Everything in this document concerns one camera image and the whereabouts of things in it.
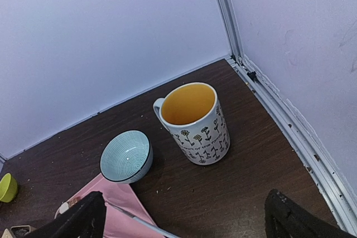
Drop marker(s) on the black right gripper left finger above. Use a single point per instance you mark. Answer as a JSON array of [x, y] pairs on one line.
[[84, 219]]

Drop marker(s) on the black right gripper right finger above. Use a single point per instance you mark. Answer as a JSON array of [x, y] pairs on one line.
[[285, 218]]

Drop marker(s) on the clear plastic tongs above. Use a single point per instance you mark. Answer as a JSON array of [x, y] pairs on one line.
[[143, 222]]

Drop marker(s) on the light blue striped bowl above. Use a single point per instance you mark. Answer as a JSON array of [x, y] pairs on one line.
[[127, 158]]

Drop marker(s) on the lime green bowl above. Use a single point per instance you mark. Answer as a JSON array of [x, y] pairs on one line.
[[8, 187]]

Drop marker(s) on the floral white mug yellow inside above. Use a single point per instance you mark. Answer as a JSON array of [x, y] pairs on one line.
[[193, 116]]

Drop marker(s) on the aluminium frame rail right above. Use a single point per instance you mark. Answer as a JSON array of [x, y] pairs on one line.
[[299, 135]]

